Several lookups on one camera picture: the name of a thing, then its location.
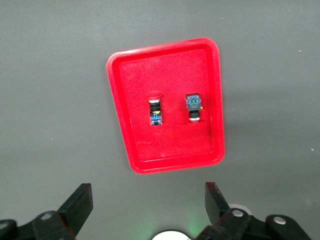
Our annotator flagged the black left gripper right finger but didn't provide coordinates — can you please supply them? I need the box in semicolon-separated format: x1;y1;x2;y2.
196;181;312;240

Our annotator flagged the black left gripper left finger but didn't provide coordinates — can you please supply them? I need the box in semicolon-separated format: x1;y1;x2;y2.
0;183;94;240

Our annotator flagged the red cap push button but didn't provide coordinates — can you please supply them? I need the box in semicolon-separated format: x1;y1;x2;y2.
184;92;204;125
147;91;164;127

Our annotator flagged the red plastic tray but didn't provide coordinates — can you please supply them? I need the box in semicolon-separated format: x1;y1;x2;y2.
106;37;226;175

